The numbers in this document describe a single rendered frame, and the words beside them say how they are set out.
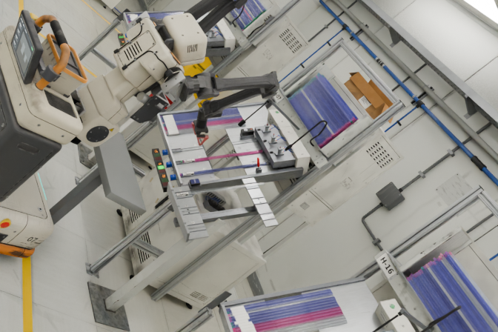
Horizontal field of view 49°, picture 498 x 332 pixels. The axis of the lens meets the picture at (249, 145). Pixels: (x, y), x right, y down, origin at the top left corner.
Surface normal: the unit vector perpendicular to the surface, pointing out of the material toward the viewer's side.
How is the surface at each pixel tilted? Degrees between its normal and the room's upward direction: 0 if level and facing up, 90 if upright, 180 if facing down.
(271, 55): 90
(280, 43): 90
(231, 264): 90
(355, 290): 44
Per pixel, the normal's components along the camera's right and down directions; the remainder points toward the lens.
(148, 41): -0.37, -0.41
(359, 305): 0.14, -0.79
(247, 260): 0.31, 0.61
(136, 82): 0.44, 0.71
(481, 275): -0.57, -0.49
